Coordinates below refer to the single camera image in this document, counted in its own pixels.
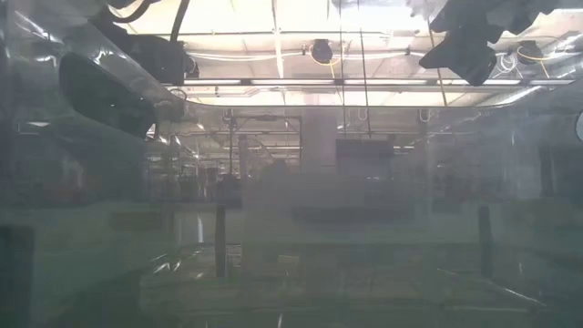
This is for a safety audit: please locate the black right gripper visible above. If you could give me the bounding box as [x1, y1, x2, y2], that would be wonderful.
[417, 0, 564, 87]

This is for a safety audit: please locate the black round overhead fixture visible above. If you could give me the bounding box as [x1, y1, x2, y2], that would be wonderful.
[311, 38, 334, 65]
[517, 39, 546, 65]

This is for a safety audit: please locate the overhead rig light bar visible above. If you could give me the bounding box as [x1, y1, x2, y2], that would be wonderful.
[163, 77, 575, 95]

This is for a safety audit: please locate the dark translucent plastic bin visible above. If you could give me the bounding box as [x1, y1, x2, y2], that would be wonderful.
[0, 0, 583, 328]

